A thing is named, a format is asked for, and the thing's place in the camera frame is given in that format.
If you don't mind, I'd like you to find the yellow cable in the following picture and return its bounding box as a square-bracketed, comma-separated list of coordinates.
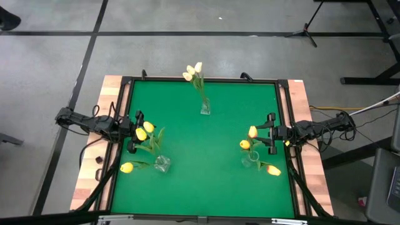
[309, 105, 357, 111]

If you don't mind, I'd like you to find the red-yellow artificial tulip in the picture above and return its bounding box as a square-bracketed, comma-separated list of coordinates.
[247, 125, 263, 154]
[255, 159, 282, 177]
[239, 139, 256, 157]

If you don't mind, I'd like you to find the white artificial tulip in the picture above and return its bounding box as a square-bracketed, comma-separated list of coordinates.
[186, 64, 204, 94]
[182, 72, 201, 91]
[194, 61, 208, 104]

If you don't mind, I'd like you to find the black table frame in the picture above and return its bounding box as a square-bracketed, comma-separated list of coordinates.
[93, 74, 313, 219]

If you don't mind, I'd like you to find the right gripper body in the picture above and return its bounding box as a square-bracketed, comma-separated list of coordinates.
[267, 112, 294, 155]

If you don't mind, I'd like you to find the black desk frame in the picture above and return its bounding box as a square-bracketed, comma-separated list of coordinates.
[314, 0, 400, 86]

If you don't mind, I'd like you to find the black keypad device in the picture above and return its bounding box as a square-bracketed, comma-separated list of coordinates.
[386, 166, 400, 204]

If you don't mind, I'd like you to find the small square glass bottle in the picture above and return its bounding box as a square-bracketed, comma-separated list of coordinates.
[200, 97, 211, 116]

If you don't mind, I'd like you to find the black diagonal strut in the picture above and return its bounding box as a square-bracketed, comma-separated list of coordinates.
[77, 154, 123, 213]
[289, 162, 332, 217]

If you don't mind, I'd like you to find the silver metal bracket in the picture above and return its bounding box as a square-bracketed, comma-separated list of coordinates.
[271, 217, 309, 225]
[97, 214, 134, 225]

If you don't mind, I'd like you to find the white pole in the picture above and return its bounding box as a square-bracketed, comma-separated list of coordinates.
[348, 91, 400, 117]

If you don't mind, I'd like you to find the person's dark shoe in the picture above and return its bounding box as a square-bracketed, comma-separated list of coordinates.
[0, 6, 22, 31]

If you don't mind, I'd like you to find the black table leg bar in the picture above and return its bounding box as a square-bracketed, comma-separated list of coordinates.
[321, 136, 395, 170]

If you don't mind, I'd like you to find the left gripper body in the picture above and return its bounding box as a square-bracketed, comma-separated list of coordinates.
[120, 110, 144, 154]

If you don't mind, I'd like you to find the yellow artificial tulip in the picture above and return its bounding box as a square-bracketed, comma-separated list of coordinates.
[142, 121, 166, 160]
[119, 159, 157, 174]
[134, 127, 159, 159]

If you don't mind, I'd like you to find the green table mat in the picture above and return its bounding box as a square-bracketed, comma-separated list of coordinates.
[111, 80, 295, 219]

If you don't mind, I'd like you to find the smooth glass carafe vase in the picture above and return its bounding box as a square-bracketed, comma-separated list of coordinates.
[240, 150, 260, 169]

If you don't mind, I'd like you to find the grey equipment case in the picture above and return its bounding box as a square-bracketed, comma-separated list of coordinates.
[364, 146, 400, 225]

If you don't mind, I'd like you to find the cut-glass patterned vase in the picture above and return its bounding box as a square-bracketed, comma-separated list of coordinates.
[153, 154, 171, 173]

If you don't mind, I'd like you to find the black tripod stand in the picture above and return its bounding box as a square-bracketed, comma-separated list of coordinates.
[283, 0, 326, 48]

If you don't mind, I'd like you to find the grey chair leg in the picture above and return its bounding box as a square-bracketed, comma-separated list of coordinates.
[0, 132, 24, 146]

